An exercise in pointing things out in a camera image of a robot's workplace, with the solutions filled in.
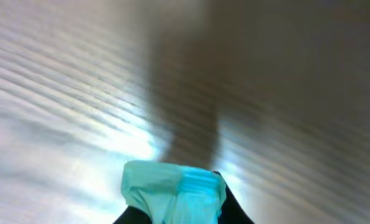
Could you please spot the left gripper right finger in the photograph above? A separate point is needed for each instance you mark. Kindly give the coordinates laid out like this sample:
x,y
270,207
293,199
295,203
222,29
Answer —
x,y
231,211

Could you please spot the small teal white sachet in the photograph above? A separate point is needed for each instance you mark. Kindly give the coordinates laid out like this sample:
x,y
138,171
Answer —
x,y
170,193

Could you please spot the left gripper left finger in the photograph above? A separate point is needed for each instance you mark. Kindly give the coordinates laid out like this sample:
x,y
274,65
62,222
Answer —
x,y
133,215

